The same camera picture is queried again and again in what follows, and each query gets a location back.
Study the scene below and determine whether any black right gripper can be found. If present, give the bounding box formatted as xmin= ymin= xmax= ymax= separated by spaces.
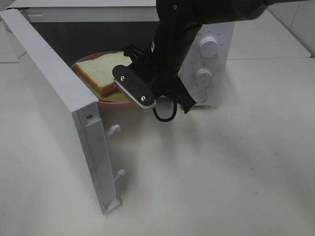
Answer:
xmin=112 ymin=45 xmax=196 ymax=115

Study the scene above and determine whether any white bread sandwich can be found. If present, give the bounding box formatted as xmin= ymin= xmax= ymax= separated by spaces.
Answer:
xmin=74 ymin=52 xmax=131 ymax=96

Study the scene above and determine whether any pink round plate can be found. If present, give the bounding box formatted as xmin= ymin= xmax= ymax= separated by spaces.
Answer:
xmin=70 ymin=51 xmax=135 ymax=110

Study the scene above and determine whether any white microwave door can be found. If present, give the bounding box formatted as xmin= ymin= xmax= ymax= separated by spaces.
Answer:
xmin=0 ymin=9 xmax=125 ymax=214

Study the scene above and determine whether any round white door button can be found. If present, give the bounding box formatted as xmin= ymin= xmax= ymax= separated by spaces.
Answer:
xmin=192 ymin=91 xmax=207 ymax=103

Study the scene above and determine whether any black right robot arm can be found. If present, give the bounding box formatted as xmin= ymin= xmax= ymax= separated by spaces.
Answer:
xmin=112 ymin=0 xmax=276 ymax=122

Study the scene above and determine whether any white microwave oven body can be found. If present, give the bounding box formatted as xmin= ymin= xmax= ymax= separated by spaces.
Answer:
xmin=9 ymin=0 xmax=234 ymax=107

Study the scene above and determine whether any lower white timer knob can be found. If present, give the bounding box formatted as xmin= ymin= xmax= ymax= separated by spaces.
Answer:
xmin=195 ymin=68 xmax=213 ymax=86

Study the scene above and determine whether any upper white power knob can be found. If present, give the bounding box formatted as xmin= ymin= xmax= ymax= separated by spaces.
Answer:
xmin=199 ymin=35 xmax=219 ymax=58

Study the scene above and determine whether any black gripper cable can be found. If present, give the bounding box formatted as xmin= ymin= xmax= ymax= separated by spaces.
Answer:
xmin=152 ymin=98 xmax=178 ymax=122

